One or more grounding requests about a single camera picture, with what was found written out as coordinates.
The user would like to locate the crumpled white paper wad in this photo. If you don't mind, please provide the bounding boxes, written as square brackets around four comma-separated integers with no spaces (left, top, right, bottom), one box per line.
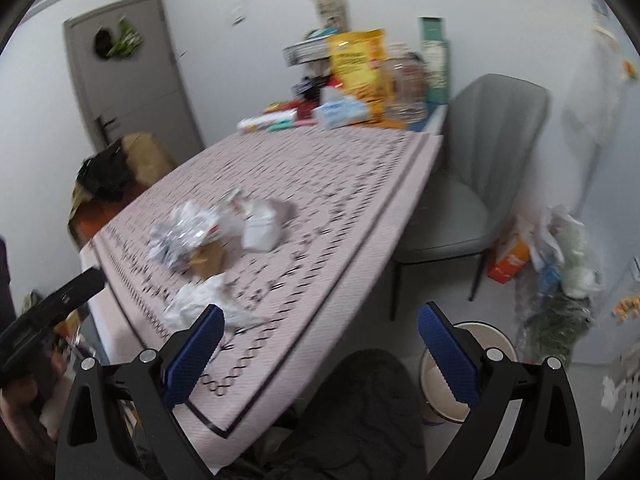
[220,188,296,252]

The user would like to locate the white refrigerator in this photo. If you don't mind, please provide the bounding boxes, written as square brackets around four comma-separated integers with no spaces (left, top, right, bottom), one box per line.
[562,0,639,365]

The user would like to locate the white milk carton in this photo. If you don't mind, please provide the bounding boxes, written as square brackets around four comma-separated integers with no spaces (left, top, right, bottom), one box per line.
[314,0,349,32]

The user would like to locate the teal pink pen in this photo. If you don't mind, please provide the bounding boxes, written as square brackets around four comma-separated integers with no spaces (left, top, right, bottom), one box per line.
[267,119,318,131]

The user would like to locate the bag of green vegetables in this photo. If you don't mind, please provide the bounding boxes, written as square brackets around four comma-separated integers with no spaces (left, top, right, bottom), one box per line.
[515,278,593,368]

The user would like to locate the clear plastic wrap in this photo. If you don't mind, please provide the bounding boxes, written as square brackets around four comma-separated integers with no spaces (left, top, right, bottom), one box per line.
[149,202,242,271]

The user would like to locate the black wire mesh basket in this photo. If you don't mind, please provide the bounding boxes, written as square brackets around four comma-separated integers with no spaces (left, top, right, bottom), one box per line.
[283,35,332,66]

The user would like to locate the white roll of bags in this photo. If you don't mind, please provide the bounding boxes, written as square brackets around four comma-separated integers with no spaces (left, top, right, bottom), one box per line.
[238,108,297,132]

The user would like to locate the grey door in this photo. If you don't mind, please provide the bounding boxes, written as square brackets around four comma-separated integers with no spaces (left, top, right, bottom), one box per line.
[64,0,204,164]

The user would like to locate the yellow snack bag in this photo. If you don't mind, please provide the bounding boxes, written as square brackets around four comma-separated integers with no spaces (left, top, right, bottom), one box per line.
[329,29,386,122]

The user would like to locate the cream round trash bin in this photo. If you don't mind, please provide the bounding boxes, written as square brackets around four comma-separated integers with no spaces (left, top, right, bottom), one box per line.
[419,322,518,424]

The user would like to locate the black cloth on chair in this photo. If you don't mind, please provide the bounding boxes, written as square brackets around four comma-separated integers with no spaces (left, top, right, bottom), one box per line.
[76,139,136,203]

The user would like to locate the white plastic bag with goods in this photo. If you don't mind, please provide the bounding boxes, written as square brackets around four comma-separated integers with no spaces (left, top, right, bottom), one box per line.
[528,206,604,300]

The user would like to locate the grey upholstered chair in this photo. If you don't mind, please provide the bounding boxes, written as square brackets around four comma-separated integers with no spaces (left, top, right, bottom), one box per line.
[390,74,551,318]

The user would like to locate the brown paper bag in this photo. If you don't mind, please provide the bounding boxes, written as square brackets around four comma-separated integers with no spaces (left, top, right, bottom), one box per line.
[70,132,178,217]

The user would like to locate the clear plastic water jug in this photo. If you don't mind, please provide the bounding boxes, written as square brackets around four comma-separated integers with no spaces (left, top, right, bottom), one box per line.
[383,42,427,124]

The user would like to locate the blue white tissue pack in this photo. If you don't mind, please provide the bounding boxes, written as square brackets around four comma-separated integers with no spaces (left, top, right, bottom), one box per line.
[311,86,371,129]

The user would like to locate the green tall carton box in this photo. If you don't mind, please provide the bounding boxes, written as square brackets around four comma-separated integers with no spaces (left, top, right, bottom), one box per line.
[420,16,449,105]

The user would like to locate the orange paper bag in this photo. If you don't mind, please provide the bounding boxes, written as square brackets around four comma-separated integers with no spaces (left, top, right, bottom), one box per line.
[487,217,532,284]

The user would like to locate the white tissue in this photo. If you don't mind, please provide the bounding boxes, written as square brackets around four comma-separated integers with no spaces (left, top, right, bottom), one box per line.
[163,273,269,333]

